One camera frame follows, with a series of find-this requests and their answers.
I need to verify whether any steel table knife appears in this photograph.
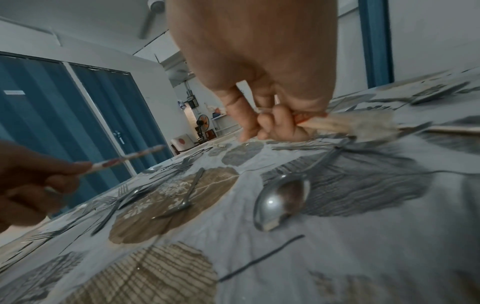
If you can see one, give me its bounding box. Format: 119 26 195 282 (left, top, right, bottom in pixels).
270 142 336 151

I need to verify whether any wooden chopstick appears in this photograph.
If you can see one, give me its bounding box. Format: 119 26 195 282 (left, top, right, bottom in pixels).
397 125 480 135

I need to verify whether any person's left hand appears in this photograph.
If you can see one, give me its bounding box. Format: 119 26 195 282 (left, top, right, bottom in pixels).
0 140 93 234

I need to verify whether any large steel spoon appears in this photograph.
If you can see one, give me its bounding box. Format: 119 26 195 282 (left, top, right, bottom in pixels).
252 146 343 232

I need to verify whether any standing fan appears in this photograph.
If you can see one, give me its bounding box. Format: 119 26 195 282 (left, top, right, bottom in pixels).
195 114 210 141

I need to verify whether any steel fork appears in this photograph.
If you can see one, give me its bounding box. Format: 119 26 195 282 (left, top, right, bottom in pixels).
149 156 197 180
91 184 152 236
20 205 110 242

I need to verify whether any white shelf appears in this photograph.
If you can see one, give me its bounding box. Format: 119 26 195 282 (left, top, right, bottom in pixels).
210 112 242 138

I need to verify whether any ceiling fan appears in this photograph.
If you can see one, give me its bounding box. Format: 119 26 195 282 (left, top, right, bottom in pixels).
138 0 167 40

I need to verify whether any white box with red dot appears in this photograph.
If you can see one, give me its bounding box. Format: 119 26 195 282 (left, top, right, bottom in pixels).
170 133 197 156

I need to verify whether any patterned thin stick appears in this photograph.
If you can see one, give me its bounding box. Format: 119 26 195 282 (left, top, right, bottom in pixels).
76 144 166 176

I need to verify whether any person's right hand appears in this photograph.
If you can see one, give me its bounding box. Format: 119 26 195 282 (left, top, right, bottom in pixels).
166 0 339 143

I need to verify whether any small steel spoon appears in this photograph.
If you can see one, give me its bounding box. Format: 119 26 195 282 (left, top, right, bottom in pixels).
151 167 207 220

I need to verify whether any blue curtain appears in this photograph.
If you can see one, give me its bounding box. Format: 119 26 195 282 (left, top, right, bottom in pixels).
357 0 395 89

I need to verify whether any leaf print tablecloth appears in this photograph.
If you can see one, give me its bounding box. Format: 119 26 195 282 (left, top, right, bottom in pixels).
0 67 480 304

